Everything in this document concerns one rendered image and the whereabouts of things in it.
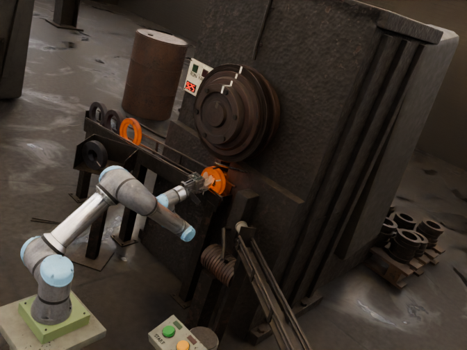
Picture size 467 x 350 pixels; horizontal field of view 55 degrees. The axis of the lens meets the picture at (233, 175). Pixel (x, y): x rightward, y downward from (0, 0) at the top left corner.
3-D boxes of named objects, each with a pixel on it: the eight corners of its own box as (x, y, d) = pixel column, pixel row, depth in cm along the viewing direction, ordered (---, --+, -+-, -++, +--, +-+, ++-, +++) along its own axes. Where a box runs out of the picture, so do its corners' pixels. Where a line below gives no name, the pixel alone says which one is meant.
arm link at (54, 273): (45, 306, 163) (49, 278, 158) (30, 284, 171) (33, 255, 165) (76, 296, 172) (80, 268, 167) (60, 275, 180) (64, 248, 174)
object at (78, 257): (75, 239, 274) (94, 133, 246) (115, 253, 274) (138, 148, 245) (58, 257, 256) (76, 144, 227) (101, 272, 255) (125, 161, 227)
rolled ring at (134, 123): (118, 117, 276) (123, 117, 278) (119, 147, 279) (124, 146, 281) (137, 118, 264) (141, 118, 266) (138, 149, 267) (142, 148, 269)
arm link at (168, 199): (152, 208, 214) (151, 194, 209) (170, 198, 220) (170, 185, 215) (162, 217, 210) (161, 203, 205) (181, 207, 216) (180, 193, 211)
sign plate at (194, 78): (185, 89, 253) (193, 58, 245) (217, 107, 239) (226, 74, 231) (183, 89, 251) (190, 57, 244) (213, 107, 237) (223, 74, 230)
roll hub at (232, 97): (195, 128, 224) (210, 75, 213) (234, 153, 209) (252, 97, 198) (187, 129, 220) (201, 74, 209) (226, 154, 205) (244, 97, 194)
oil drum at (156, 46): (151, 101, 563) (167, 30, 527) (181, 120, 531) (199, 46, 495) (110, 101, 519) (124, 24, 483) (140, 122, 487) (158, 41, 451)
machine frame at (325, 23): (211, 216, 348) (285, -19, 279) (322, 302, 290) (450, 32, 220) (134, 237, 294) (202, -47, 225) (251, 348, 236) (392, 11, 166)
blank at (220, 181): (207, 196, 238) (202, 197, 236) (201, 168, 238) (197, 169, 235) (228, 194, 228) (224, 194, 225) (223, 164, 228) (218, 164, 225)
